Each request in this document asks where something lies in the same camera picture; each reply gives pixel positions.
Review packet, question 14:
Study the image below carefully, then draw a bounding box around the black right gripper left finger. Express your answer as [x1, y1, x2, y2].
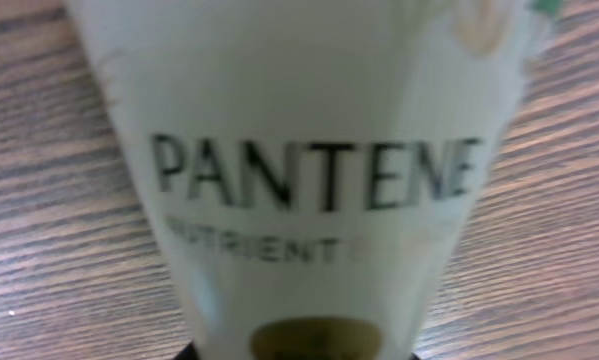
[172, 343, 199, 360]

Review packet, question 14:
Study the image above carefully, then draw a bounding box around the white Pantene tube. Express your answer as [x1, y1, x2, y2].
[66, 0, 563, 359]

